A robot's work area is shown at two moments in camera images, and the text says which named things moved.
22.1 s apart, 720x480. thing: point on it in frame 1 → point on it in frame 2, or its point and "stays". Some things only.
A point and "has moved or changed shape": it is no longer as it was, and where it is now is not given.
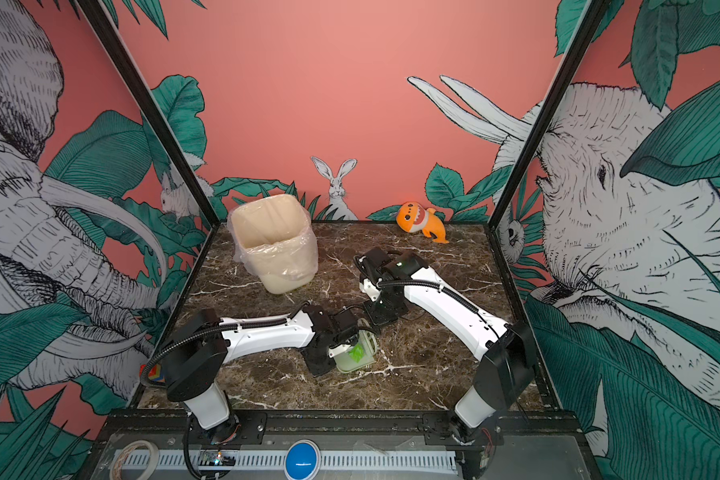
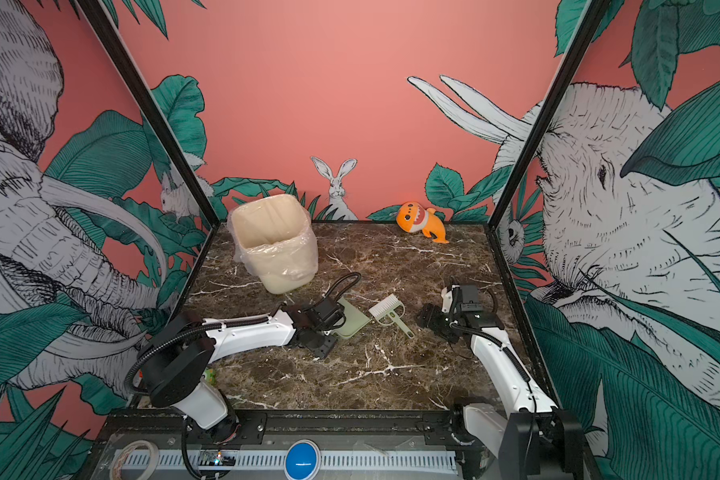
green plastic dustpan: (349, 357) has moved or changed shape
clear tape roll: (118, 459) stays
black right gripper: (375, 318) → (432, 318)
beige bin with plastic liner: (273, 238) stays
